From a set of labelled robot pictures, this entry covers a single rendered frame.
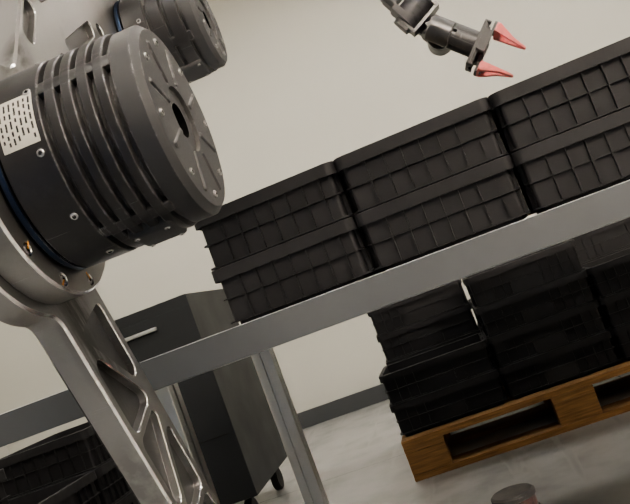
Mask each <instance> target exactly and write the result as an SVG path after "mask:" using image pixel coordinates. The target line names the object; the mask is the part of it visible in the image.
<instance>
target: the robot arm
mask: <svg viewBox="0 0 630 504"><path fill-rule="evenodd" d="M380 1H381V3H382V5H383V6H385V7H386V8H387V9H388V10H389V11H390V12H391V13H390V14H391V15H392V16H393V17H394V18H395V21H394V24H395V25H396V26H397V27H398V28H399V29H400V30H402V31H403V32H404V33H405V34H408V33H410V34H411V35H412V36H414V37H416V36H417V35H420V36H421V37H422V39H423V40H424V41H426V42H427V43H428V48H429V50H430V52H431V53H433V54H434V55H437V56H443V55H446V54H447V53H449V52H450V51H454V52H456V53H459V54H461V55H464V56H466V57H468V59H467V61H466V65H465V71H468V72H470V73H471V71H472V67H473V65H475V66H476V67H475V69H474V73H473V75H474V76H476V77H491V76H501V77H510V78H513V76H514V75H513V74H511V73H509V72H507V71H505V70H503V69H501V68H498V67H496V66H494V65H492V64H489V63H487V62H485V61H483V58H484V56H485V54H486V52H487V49H488V47H489V41H490V39H491V37H492V36H493V40H495V41H498V42H501V43H504V44H507V45H510V46H513V47H516V48H519V49H523V50H525V49H526V46H524V45H523V44H522V43H521V42H519V41H518V40H517V39H515V38H514V37H513V36H512V35H511V33H510V32H509V31H508V30H507V29H506V28H505V27H504V26H503V24H502V23H500V22H498V21H495V23H494V25H493V27H492V30H491V29H490V28H491V27H490V25H491V23H492V21H491V20H488V19H485V21H484V24H483V26H482V28H481V30H480V31H477V30H475V29H472V28H470V27H467V26H465V25H462V24H460V23H457V22H454V21H452V20H449V19H447V18H444V17H442V16H439V15H437V14H436V12H437V11H438V10H439V3H438V2H437V1H435V0H404V1H403V2H402V3H401V4H400V6H399V3H400V2H401V1H402V0H380Z"/></svg>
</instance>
